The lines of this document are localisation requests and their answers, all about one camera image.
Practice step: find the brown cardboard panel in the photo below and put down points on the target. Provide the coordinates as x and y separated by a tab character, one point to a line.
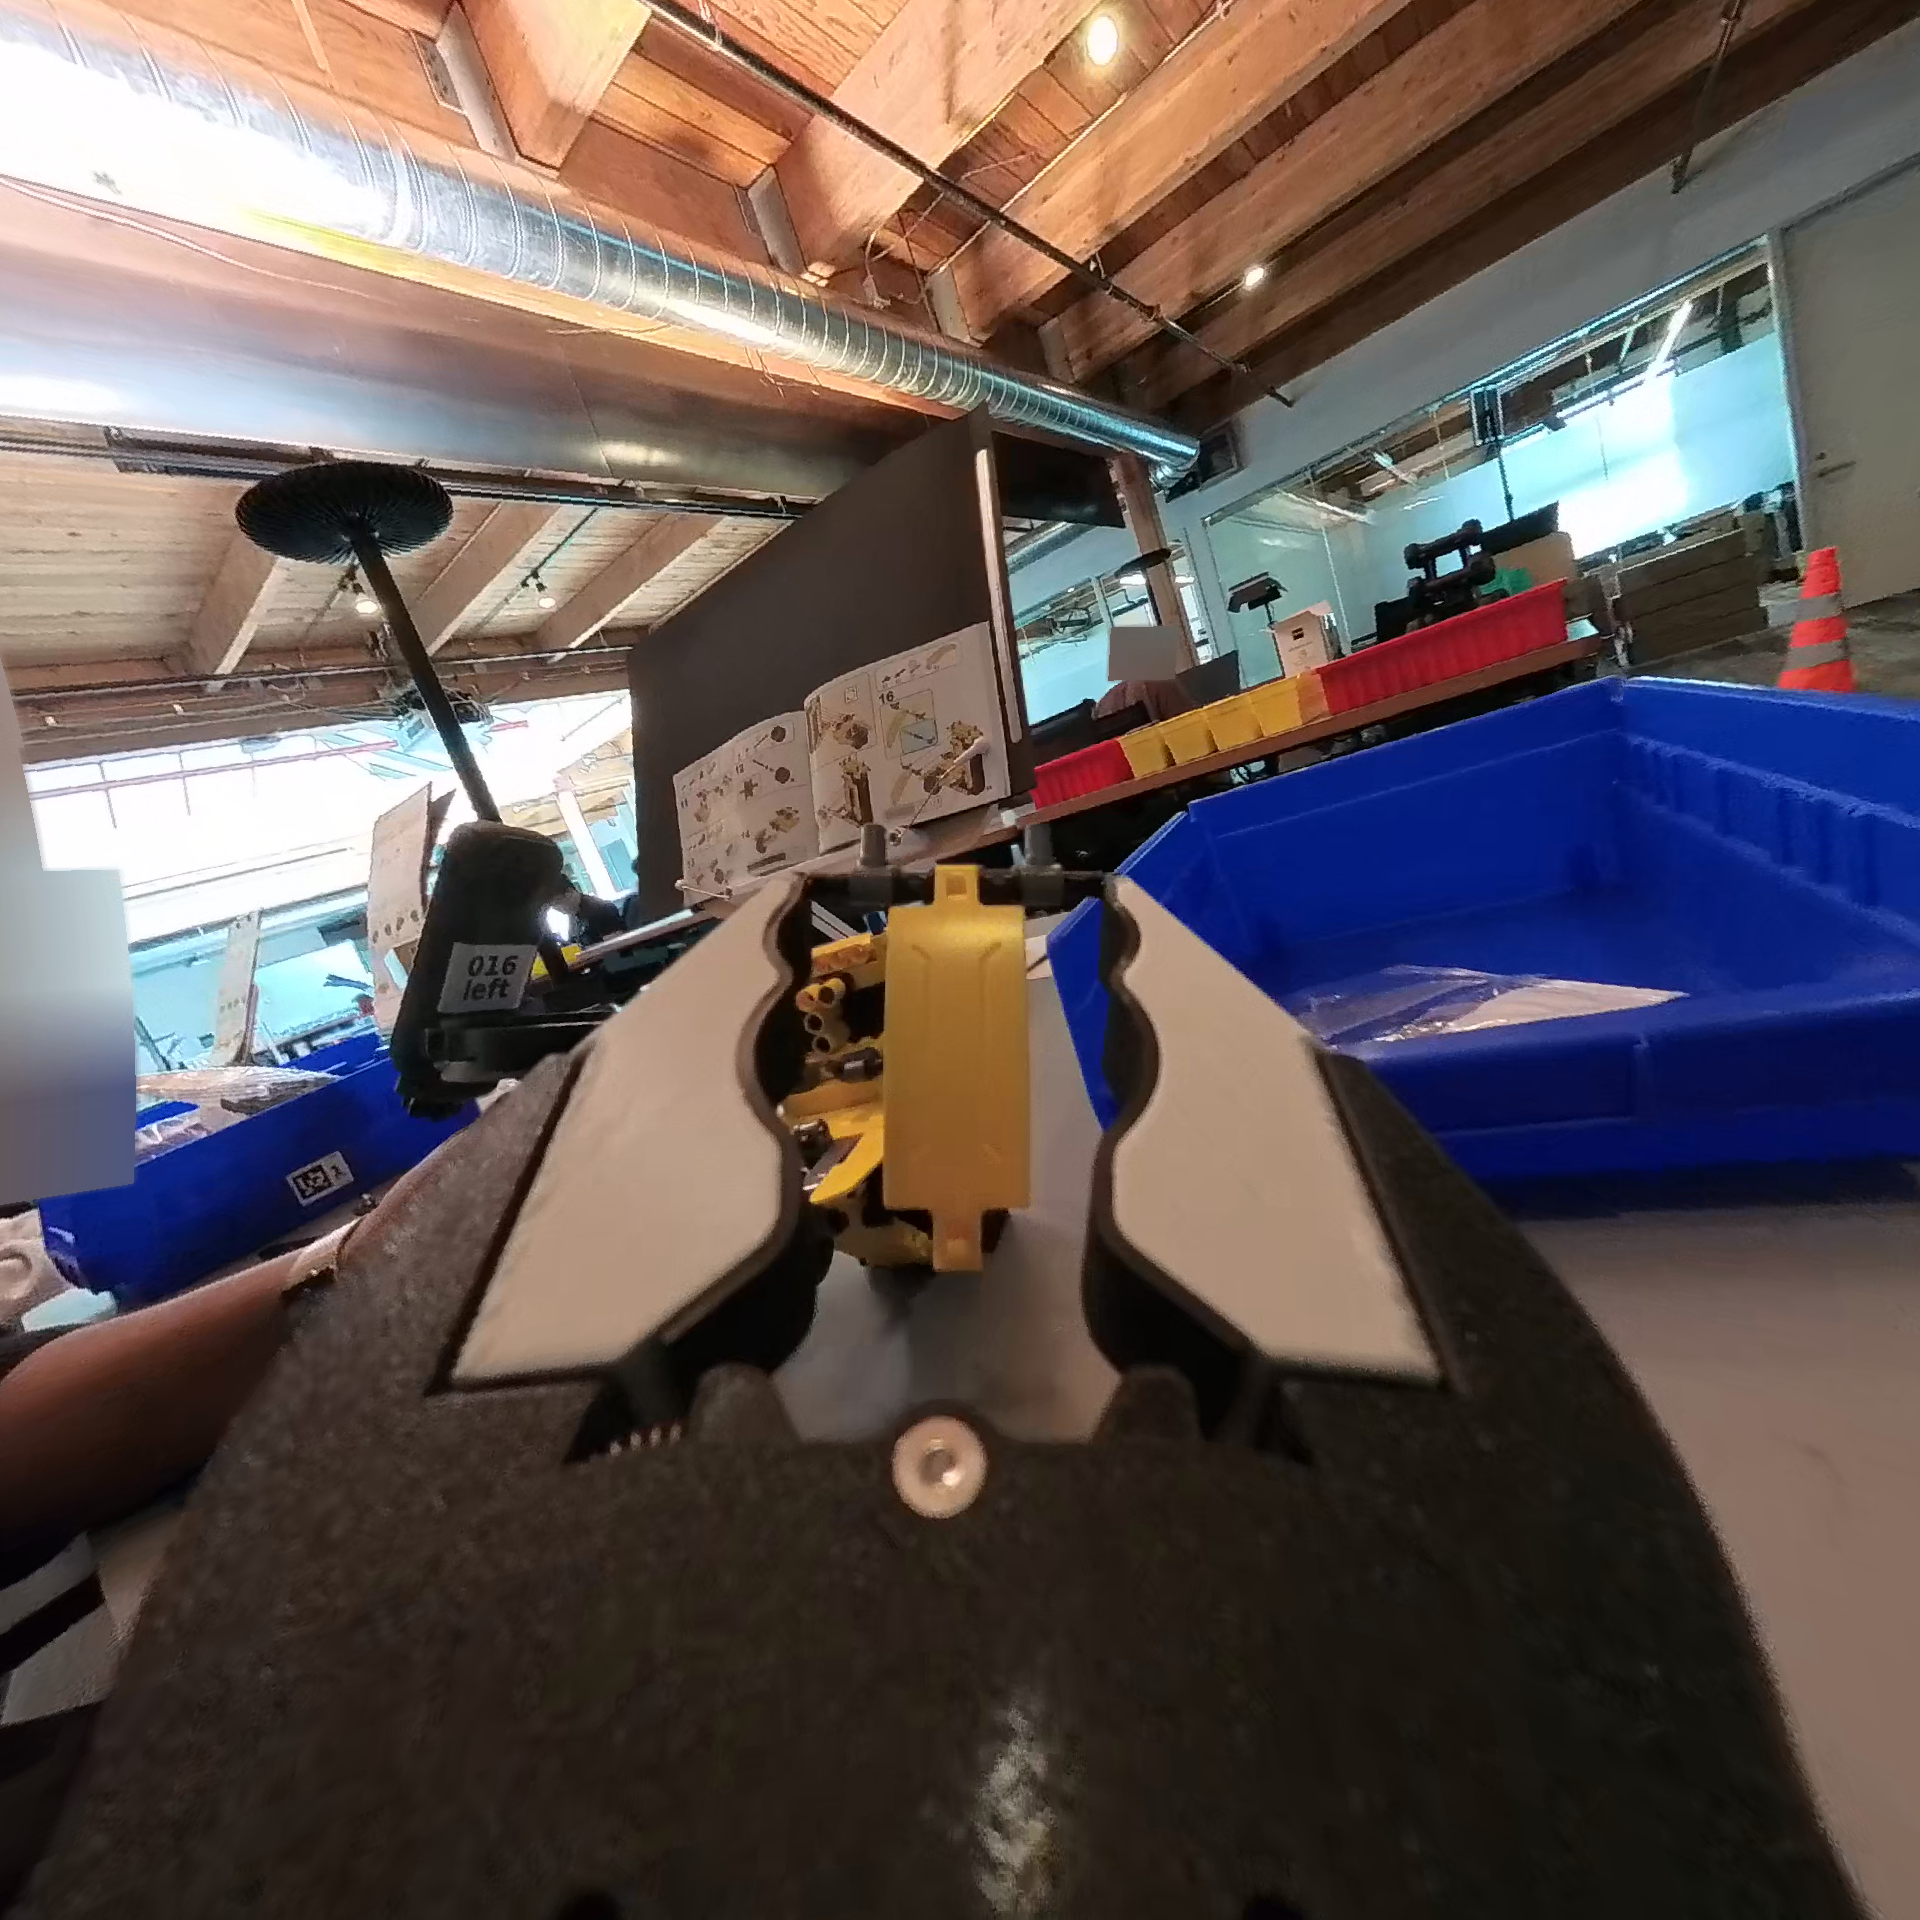
398	870

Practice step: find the long wooden table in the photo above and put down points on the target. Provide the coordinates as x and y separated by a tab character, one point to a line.
1140	788

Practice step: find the open instruction booklet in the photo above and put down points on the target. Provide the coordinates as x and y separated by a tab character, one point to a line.
841	764

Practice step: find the yellow plastic bin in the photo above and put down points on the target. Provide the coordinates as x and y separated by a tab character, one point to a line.
1291	704
1239	720
1192	734
1148	751

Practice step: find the black machine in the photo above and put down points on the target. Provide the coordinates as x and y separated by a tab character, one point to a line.
1448	571

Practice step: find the black partition board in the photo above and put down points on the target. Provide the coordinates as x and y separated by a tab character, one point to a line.
781	601

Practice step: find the yellow panel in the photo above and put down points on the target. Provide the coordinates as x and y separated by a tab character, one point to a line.
961	1080

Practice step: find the silver ventilation duct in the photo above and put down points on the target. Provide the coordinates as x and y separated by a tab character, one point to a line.
674	255

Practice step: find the orange traffic cone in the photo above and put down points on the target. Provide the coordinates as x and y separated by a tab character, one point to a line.
1818	644

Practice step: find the yellow toy vehicle model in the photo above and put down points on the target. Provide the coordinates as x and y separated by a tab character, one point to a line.
841	1021

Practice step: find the stack of cardboard boxes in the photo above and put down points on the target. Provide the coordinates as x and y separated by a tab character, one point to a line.
1694	593

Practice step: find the white box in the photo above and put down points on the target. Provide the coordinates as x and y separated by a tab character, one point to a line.
1305	644

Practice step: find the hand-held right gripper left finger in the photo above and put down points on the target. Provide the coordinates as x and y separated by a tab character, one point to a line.
630	1184

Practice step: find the small red plastic bin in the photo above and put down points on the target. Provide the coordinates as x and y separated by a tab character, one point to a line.
1080	773

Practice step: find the empty clear plastic bags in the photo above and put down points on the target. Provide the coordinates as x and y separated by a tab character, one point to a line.
1470	1005

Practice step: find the person's striped shirt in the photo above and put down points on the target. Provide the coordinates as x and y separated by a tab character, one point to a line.
45	1620

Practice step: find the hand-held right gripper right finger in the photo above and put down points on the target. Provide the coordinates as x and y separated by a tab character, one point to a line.
1260	1184

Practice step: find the blue plastic storage bin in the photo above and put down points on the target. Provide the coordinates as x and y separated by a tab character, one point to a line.
1650	1051
194	1200

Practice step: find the long red plastic bin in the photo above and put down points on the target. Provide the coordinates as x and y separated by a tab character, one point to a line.
1441	652

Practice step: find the white book stand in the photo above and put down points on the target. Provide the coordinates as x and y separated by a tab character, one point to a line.
855	855

